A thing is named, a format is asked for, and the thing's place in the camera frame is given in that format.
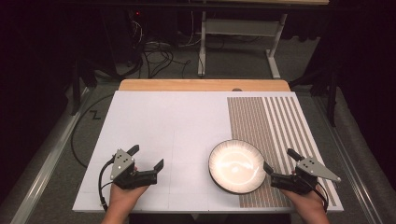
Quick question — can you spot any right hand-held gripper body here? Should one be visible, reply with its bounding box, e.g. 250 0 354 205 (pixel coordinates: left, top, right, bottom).
270 157 342 196

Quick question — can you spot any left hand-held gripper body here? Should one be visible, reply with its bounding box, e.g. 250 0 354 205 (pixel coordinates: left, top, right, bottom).
110 148 158 190

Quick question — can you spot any person's left hand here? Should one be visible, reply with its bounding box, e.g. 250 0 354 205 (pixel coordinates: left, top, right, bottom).
106 183 150 217

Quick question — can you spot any person's right hand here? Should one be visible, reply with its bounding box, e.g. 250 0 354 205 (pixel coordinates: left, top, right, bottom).
279 183 328 218

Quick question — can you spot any white board with striped patch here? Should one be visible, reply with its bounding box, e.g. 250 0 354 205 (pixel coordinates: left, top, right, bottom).
72 90 345 214

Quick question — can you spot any black metal stand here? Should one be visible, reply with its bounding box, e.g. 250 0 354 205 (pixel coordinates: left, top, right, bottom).
69 59 98 117
289 68 340 128

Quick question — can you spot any wooden table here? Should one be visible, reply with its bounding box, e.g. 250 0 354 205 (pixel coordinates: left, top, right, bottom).
119 78 291 92

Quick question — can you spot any black computer case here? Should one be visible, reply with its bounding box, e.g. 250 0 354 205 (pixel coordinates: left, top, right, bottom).
101 7 145 73

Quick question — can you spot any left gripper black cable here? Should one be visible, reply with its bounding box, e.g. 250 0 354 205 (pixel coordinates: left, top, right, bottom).
98 157 116 213

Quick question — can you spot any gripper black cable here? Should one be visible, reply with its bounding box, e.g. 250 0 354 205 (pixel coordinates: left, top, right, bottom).
98 157 116 213
303 175 330 214

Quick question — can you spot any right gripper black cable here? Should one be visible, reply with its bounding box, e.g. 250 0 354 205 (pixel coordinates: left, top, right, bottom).
303 175 330 214

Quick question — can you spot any aluminium floor rail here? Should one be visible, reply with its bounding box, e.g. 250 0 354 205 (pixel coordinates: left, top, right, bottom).
311 96 385 224
8 87 94 224

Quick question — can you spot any black floor cable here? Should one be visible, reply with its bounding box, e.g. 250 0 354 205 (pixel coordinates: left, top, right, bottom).
70 92 115 169

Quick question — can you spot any tangle of black cables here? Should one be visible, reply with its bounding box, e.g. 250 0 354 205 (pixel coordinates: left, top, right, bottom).
124 8 192 79

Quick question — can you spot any white metal desk frame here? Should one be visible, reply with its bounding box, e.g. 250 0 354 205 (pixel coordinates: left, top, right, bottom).
197 10 289 79

